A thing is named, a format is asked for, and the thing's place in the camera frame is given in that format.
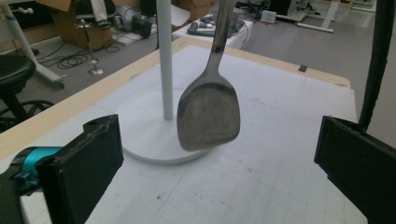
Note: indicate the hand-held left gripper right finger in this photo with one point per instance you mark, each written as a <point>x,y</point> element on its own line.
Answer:
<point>361,165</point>

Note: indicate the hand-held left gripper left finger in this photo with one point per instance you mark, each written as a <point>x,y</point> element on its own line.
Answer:
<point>81,168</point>

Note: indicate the white hook rack stand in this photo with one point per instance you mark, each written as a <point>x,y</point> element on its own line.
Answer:
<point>164,62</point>

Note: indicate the steel spatula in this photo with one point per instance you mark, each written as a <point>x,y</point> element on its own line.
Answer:
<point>208,118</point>

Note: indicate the wooden table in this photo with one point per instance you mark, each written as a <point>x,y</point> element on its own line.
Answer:
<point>62,109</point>

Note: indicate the grey tape strip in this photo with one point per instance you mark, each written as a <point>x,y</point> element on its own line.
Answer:
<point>302,68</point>

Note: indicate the black round stool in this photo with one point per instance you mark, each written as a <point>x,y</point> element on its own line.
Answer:
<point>14,73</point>

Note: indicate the chrome floor stand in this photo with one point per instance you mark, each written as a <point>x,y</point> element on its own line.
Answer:
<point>90,49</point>

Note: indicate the cardboard box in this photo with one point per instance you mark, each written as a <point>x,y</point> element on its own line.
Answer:
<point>77,34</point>

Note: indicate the white stand base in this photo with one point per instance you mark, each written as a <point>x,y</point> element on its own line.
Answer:
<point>323,18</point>

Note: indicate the grey round appliance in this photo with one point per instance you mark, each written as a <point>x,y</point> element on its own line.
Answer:
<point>132,21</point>

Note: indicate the black and white garment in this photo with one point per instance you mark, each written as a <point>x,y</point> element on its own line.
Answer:
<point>98,9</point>

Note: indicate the small silver box device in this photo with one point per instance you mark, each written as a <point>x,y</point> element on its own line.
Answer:
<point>268,16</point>

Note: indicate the white foam block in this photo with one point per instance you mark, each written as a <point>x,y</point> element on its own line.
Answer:
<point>239,34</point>

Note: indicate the white flat box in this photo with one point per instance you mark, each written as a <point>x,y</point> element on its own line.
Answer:
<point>180,15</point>

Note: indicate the white wheeled stand post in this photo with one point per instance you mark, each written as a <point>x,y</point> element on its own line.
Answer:
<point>21,40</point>

